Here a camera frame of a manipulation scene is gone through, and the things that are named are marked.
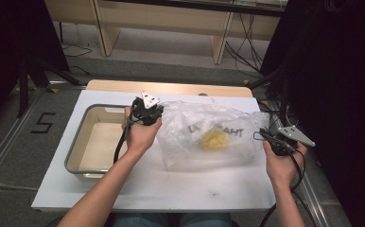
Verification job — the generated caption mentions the bunch of black cables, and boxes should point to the bunch of black cables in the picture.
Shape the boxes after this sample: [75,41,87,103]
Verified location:
[224,12,269,76]

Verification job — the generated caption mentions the black metal stand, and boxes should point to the black metal stand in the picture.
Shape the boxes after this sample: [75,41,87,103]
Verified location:
[247,67,291,130]

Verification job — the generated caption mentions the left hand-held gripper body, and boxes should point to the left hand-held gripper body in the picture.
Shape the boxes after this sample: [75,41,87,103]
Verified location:
[130,91,162,127]

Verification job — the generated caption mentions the left hand-held gripper cable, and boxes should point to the left hand-held gripper cable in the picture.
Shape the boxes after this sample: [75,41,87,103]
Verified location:
[113,96,141,166]

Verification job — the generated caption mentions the thin black floor cable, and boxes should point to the thin black floor cable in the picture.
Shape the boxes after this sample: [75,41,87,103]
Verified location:
[60,43,94,77]

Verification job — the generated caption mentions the person's blue jeans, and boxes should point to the person's blue jeans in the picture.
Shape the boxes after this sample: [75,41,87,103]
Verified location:
[112,212,235,227]

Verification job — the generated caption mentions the person's left hand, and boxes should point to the person's left hand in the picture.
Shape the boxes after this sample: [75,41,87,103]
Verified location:
[121,106,164,156]

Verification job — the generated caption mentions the aluminium floor rail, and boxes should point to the aluminium floor rail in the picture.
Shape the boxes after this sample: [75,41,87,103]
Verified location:
[0,79,88,192]
[267,99,334,227]

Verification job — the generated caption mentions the black curtain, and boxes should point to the black curtain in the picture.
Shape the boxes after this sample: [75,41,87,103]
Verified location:
[260,0,365,227]
[0,0,70,129]

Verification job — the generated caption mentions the black tripod stand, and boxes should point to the black tripod stand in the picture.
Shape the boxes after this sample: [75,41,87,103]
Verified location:
[15,56,81,118]

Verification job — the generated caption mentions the person's right hand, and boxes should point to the person's right hand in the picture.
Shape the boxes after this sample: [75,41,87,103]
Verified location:
[263,140,308,191]

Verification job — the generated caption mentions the white table board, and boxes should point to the white table board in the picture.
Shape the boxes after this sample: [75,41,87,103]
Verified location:
[30,89,297,213]

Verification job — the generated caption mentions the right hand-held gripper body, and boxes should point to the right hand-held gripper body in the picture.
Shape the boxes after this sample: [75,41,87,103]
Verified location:
[267,125,317,157]

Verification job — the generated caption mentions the light wooden desk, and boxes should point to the light wooden desk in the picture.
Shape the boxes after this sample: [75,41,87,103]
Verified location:
[43,0,287,66]

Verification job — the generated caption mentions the beige plastic bin grey rim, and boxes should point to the beige plastic bin grey rim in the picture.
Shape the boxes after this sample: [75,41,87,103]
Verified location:
[64,103,141,183]

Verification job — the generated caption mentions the clear smiley plastic bag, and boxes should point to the clear smiley plastic bag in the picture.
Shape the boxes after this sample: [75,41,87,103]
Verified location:
[156,99,270,172]

